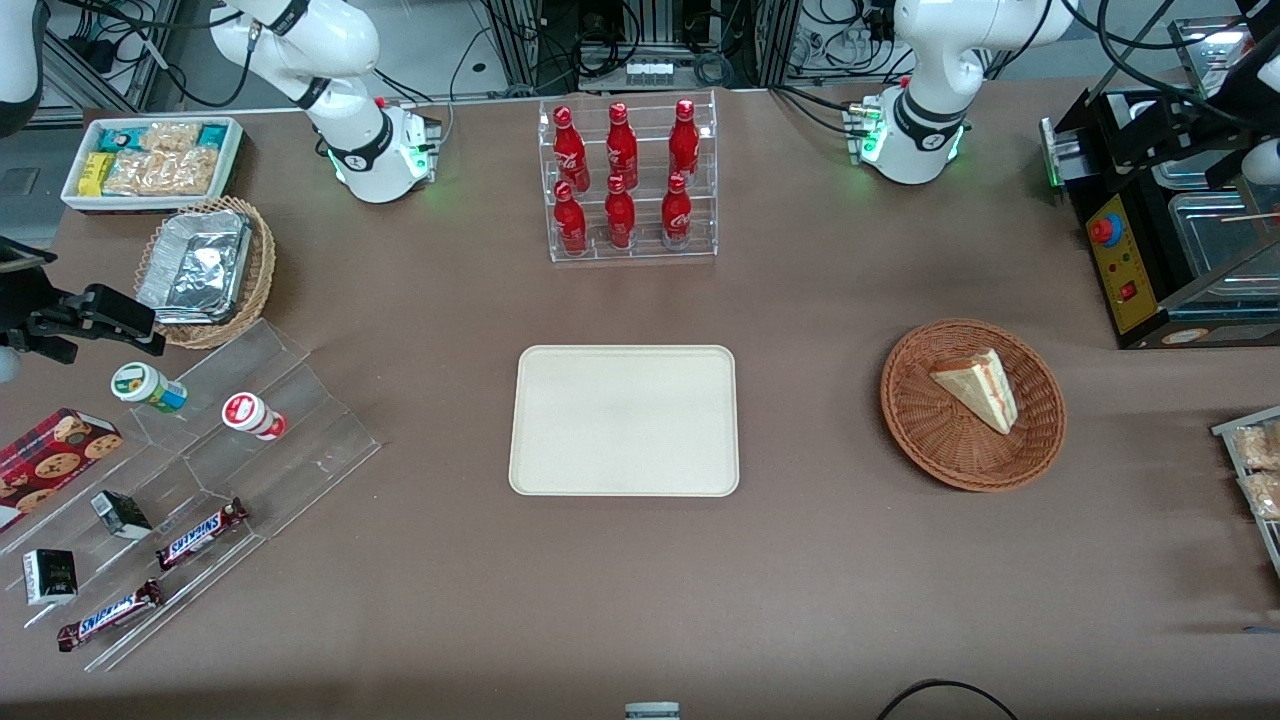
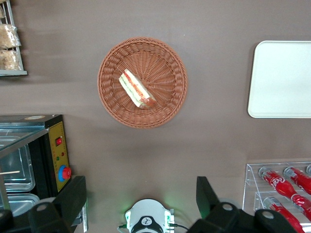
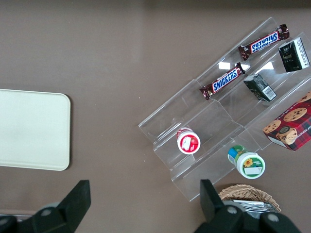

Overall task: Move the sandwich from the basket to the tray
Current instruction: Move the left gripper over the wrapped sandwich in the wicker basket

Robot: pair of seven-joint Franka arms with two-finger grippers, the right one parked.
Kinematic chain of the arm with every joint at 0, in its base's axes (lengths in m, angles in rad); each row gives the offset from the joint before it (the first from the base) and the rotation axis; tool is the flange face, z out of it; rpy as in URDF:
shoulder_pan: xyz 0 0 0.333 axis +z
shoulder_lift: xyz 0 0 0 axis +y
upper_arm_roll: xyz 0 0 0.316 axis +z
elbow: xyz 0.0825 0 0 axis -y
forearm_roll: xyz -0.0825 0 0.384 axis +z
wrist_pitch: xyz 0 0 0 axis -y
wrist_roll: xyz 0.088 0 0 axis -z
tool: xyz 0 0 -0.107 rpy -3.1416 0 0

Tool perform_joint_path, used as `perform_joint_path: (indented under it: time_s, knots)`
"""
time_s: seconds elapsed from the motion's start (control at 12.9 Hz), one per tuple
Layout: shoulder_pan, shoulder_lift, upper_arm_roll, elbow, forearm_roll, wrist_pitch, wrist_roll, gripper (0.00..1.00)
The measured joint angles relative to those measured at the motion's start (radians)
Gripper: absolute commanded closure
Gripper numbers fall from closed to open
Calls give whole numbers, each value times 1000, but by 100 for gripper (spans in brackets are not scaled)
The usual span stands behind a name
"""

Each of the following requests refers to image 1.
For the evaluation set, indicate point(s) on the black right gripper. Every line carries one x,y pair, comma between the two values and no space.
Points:
28,312

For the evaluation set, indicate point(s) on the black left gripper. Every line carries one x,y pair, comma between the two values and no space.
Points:
1262,88

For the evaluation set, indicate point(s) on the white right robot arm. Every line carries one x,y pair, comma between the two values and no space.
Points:
340,60

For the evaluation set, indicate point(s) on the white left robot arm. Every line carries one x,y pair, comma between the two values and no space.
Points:
935,60

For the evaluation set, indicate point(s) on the light tan wicker basket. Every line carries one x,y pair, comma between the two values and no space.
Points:
262,270

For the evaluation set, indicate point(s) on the wrapped triangular sandwich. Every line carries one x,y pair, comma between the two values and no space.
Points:
982,390

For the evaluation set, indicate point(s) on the brown round wicker basket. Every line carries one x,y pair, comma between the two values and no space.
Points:
930,440

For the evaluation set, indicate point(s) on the grey tray with snack bags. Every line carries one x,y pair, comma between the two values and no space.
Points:
1262,540

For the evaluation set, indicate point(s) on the cream rectangular plastic tray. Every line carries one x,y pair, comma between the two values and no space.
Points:
623,420

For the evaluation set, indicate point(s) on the green label yogurt cup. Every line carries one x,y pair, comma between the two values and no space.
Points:
145,385

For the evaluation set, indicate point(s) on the stack of foil trays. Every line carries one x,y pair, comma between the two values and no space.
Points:
195,268

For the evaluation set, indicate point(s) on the black machine with yellow panel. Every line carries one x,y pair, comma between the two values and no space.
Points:
1130,270

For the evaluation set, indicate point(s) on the red tartan cookie box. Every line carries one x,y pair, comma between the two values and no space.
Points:
50,465

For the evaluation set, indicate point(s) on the yellow snack packet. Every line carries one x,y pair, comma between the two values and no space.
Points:
96,173

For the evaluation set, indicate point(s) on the clear bag of crackers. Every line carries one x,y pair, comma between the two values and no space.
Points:
165,172

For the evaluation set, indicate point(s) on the small dark green carton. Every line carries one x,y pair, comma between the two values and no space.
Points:
50,577
122,513

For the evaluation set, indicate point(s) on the red label yogurt cup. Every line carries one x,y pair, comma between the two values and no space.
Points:
252,415

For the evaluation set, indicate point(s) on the teal snack packet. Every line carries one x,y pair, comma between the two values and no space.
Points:
120,138

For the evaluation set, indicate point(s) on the white rectangular snack bin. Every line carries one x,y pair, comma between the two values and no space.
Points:
232,150

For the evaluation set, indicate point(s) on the Snickers chocolate bar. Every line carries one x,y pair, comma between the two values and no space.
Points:
200,533
108,615

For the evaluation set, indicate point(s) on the clear acrylic stepped display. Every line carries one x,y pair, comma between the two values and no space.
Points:
300,440

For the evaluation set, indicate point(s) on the clear snack bag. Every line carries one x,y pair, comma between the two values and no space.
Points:
1265,495
1260,447

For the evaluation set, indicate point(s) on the red cola bottle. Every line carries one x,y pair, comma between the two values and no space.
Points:
620,218
677,214
570,222
684,142
570,150
622,148

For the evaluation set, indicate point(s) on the white power strip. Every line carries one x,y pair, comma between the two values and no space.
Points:
648,72

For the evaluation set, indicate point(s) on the clear acrylic bottle rack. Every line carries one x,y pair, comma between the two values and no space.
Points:
640,215

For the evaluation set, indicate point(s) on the small grey device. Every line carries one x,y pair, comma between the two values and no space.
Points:
652,712

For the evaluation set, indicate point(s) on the aluminium frame rack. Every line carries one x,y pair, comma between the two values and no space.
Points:
520,40

